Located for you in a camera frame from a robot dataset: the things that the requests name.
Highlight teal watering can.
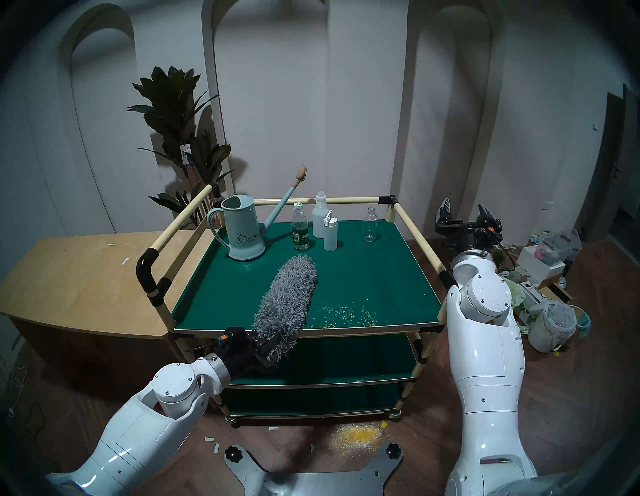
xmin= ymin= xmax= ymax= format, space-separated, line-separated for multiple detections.
xmin=206 ymin=165 xmax=308 ymax=262

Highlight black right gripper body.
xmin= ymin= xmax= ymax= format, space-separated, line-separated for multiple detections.
xmin=434 ymin=219 xmax=503 ymax=253

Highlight teal bucket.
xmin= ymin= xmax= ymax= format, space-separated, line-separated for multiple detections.
xmin=570 ymin=305 xmax=592 ymax=341

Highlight tall dark leafy plant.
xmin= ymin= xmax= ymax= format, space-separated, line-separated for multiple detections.
xmin=126 ymin=66 xmax=235 ymax=228

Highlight tall white plastic bottle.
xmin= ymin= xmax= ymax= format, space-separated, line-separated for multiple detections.
xmin=312 ymin=191 xmax=331 ymax=239

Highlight open printed carton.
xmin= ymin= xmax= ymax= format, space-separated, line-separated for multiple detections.
xmin=517 ymin=280 xmax=573 ymax=326

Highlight white-bagged waste bin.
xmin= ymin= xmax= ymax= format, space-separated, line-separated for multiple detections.
xmin=527 ymin=299 xmax=578 ymax=354

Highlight grey metal robot base plate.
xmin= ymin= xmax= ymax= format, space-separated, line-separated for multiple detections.
xmin=223 ymin=444 xmax=403 ymax=496

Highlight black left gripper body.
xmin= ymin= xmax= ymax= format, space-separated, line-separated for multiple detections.
xmin=215 ymin=326 xmax=281 ymax=377

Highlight light wooden table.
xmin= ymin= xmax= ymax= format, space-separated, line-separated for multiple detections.
xmin=0 ymin=230 xmax=217 ymax=351

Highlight spilled crumbs on floor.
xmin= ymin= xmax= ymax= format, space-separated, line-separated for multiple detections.
xmin=332 ymin=422 xmax=388 ymax=451

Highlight green three-tier shelf cart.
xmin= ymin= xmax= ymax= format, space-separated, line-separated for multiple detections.
xmin=136 ymin=184 xmax=463 ymax=428

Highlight grey fluffy duster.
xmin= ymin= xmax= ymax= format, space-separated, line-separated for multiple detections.
xmin=252 ymin=254 xmax=318 ymax=363

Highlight thin floor cable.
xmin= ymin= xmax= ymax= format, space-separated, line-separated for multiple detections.
xmin=0 ymin=365 xmax=46 ymax=441

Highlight clear green-label water bottle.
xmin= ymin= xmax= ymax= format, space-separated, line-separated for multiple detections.
xmin=291 ymin=202 xmax=310 ymax=252

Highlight dark door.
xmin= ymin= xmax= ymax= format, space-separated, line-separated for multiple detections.
xmin=575 ymin=85 xmax=640 ymax=251

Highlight white pump bottle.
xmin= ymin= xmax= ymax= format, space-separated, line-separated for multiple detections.
xmin=323 ymin=210 xmax=339 ymax=252

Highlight white cardboard box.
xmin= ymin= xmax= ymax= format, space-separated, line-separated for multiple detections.
xmin=516 ymin=245 xmax=566 ymax=283

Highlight clear glass bottle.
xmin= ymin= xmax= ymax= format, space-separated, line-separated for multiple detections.
xmin=361 ymin=207 xmax=380 ymax=243

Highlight green-bagged waste bin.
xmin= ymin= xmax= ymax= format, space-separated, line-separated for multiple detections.
xmin=502 ymin=277 xmax=526 ymax=321

